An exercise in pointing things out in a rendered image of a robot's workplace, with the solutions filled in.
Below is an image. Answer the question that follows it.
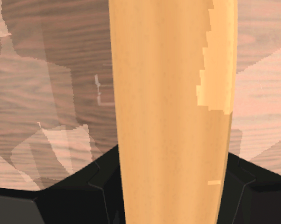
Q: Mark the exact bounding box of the light wooden board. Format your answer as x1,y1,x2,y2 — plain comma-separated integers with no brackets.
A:
108,0,238,224

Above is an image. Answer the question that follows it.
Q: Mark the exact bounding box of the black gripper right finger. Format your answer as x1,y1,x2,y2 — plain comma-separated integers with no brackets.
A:
216,152,281,224

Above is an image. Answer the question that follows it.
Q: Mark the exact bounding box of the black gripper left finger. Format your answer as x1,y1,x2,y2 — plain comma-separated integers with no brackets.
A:
0,144,127,224

